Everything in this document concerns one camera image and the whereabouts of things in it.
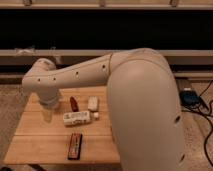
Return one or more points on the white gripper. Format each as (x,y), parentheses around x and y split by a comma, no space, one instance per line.
(49,102)

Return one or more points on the white sponge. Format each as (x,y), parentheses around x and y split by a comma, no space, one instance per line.
(93,104)

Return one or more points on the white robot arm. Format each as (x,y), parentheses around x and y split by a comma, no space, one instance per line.
(143,103)

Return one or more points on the white paper cup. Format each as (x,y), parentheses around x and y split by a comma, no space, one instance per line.
(47,114)

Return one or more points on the white plastic bottle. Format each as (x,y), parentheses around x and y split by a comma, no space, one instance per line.
(82,117)

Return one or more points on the wooden table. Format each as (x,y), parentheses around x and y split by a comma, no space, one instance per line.
(38,142)

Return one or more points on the dark candy bar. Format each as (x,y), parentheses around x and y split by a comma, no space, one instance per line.
(75,146)

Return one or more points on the blue power adapter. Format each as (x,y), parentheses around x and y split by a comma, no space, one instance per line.
(189,97)

